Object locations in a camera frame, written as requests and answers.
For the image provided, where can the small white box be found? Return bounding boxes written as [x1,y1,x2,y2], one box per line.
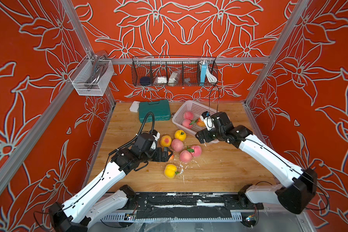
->
[130,101,140,113]

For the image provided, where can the yellow peach red spot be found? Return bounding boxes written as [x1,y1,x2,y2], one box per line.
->
[160,135,172,148]

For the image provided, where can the orange red peach front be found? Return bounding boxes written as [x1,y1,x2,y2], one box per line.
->
[196,119,206,127]

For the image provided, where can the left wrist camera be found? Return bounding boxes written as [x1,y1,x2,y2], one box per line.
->
[151,130,160,150]

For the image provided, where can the white packet in basket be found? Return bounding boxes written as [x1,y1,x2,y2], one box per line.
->
[154,76,167,85]

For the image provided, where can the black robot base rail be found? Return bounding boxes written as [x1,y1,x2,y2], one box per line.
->
[118,192,264,221]

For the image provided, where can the dark round container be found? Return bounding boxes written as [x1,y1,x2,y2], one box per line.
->
[139,76,151,86]

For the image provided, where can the metal tongs in basket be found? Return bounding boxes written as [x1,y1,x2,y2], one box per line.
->
[85,50,108,89]

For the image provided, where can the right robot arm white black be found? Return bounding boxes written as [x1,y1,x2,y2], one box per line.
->
[195,112,318,215]

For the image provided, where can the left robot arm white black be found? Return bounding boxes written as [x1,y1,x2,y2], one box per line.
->
[48,130,173,232]

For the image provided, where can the yellow peach front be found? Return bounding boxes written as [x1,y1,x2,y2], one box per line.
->
[164,164,177,179]

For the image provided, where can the white mesh wall basket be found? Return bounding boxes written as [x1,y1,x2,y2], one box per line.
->
[69,52,114,96]

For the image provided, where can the clear plastic bag packet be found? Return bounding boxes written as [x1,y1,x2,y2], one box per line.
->
[168,71,181,87]

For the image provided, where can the light blue box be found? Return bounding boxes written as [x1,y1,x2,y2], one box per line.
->
[199,61,207,86]

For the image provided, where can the black wire wall basket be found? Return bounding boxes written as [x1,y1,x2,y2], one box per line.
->
[131,55,219,87]

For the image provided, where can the pink peach with leaf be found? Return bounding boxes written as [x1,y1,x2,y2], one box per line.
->
[179,150,193,163]

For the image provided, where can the white plastic perforated basket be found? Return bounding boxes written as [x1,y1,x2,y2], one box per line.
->
[172,101,234,144]

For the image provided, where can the yellow peach back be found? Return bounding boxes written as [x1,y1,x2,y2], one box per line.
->
[174,130,187,141]

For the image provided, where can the green plastic tool case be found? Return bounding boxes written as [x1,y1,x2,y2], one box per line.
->
[138,100,171,123]

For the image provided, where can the white cable bundle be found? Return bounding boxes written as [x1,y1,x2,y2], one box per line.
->
[205,65,218,83]

